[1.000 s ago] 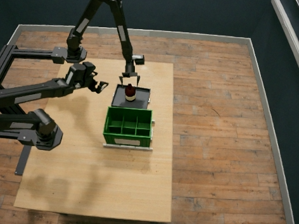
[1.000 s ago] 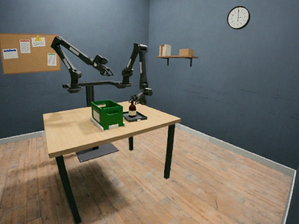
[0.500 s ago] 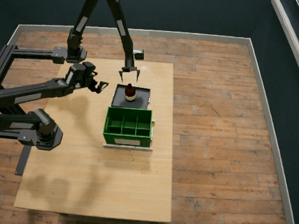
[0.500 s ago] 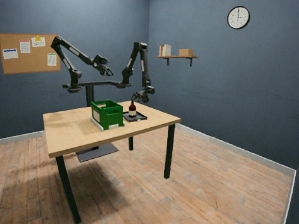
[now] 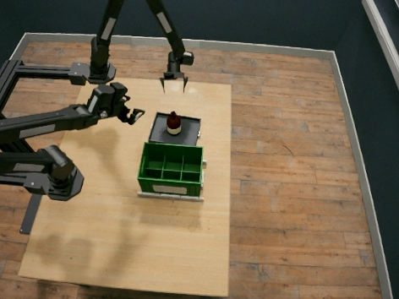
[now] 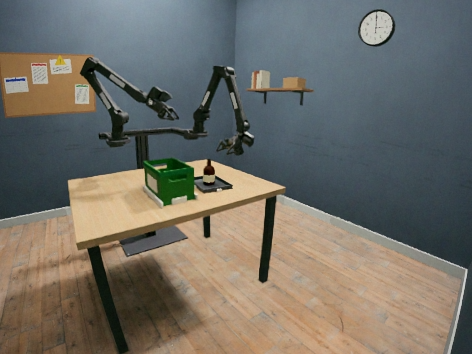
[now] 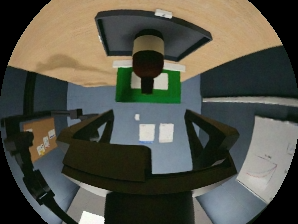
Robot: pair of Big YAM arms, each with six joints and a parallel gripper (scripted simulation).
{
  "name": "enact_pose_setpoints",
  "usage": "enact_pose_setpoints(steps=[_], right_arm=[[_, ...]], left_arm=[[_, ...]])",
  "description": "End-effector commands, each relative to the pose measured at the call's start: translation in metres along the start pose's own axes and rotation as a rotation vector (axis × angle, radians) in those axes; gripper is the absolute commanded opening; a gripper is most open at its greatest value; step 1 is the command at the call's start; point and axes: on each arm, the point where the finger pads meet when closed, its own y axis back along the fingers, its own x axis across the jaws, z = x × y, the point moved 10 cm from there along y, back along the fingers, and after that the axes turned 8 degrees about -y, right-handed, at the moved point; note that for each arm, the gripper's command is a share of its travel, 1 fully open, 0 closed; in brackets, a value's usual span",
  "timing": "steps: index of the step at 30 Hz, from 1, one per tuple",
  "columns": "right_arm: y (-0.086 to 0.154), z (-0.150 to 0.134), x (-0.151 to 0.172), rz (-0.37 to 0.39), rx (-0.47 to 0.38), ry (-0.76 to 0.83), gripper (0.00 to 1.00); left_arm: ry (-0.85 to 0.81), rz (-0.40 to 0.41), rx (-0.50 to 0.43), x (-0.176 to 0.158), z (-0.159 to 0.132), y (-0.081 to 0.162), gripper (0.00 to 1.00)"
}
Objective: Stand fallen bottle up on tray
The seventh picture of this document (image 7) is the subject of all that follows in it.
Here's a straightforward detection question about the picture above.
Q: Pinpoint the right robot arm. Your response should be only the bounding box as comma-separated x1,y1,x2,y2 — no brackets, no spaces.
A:
90,130,100,142

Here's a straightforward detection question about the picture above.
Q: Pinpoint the dark brown bottle with cream label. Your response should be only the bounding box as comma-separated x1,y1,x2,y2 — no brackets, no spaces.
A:
132,30,165,95

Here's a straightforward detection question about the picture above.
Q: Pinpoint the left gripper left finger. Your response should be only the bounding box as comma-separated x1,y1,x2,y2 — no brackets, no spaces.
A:
59,109,115,143

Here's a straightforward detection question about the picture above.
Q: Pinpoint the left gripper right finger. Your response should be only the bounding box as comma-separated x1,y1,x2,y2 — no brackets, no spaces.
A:
184,109,240,170

